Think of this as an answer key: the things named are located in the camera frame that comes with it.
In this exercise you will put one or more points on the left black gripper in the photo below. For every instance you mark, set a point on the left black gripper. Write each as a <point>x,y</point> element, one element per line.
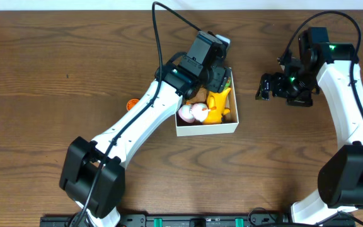
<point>218,79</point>

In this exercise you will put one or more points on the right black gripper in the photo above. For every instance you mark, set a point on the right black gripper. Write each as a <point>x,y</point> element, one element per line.
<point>279,79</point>

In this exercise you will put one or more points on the yellow rubber duck toy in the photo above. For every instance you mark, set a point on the yellow rubber duck toy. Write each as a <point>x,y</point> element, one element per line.
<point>216,103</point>

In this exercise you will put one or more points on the brown plush toy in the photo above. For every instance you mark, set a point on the brown plush toy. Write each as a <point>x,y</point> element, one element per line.
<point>200,97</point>

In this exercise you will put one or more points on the pink white snail toy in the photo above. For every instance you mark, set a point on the pink white snail toy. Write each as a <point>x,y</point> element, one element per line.
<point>194,112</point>

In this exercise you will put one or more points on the orange lattice ball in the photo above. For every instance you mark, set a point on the orange lattice ball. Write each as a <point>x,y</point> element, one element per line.
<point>131,103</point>

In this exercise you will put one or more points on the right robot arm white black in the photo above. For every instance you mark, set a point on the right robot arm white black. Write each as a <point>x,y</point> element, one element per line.
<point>333,69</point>

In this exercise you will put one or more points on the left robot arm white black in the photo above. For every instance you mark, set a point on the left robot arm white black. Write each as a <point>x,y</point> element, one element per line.
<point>93,174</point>

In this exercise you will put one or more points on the white cardboard box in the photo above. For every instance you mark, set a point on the white cardboard box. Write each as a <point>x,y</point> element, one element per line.
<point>228,126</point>

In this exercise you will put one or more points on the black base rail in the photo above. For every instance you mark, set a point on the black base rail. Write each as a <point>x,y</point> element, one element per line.
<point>259,218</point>

